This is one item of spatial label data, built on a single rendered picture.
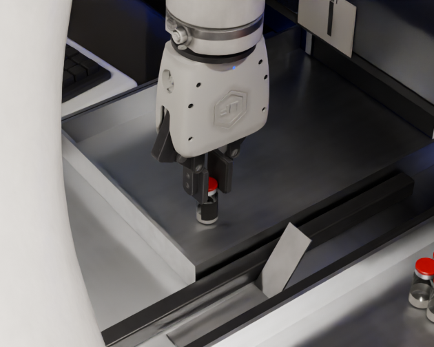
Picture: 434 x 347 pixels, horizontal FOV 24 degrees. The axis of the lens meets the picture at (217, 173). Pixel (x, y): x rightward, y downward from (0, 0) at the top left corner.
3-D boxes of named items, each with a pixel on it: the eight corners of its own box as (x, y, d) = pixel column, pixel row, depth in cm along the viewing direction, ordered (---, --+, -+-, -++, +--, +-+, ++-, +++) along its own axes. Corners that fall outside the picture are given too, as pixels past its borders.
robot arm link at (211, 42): (199, 42, 80) (198, 74, 82) (284, 12, 85) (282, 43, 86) (142, -2, 85) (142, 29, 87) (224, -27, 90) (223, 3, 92)
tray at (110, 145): (297, 47, 124) (299, 23, 122) (452, 155, 108) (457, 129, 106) (56, 150, 109) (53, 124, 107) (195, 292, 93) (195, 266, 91)
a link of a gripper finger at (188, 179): (182, 160, 91) (181, 215, 95) (211, 148, 92) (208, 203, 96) (162, 142, 93) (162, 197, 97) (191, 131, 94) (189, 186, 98)
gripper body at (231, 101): (191, 63, 82) (188, 171, 89) (287, 29, 87) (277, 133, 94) (140, 24, 86) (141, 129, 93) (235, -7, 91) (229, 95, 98)
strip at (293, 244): (288, 266, 95) (291, 221, 92) (308, 284, 94) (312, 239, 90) (166, 335, 89) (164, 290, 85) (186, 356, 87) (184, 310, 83)
